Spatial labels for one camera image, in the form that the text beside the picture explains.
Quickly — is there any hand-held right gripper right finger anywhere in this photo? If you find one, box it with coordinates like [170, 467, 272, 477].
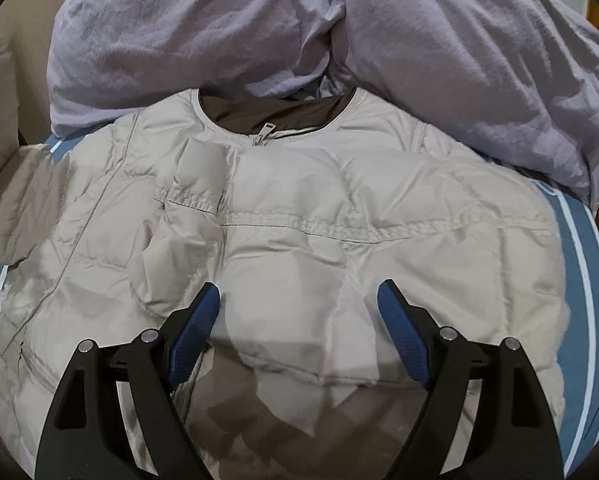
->
[376, 280, 565, 480]

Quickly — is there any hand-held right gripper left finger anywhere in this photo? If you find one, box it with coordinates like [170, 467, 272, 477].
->
[34, 281, 221, 480]

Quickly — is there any beige puffer jacket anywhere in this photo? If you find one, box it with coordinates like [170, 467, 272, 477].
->
[0, 87, 573, 480]

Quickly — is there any blue white striped bed sheet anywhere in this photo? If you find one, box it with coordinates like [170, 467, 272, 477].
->
[0, 130, 599, 480]

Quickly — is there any lavender duvet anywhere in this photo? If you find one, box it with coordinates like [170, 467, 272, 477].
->
[47, 0, 599, 208]

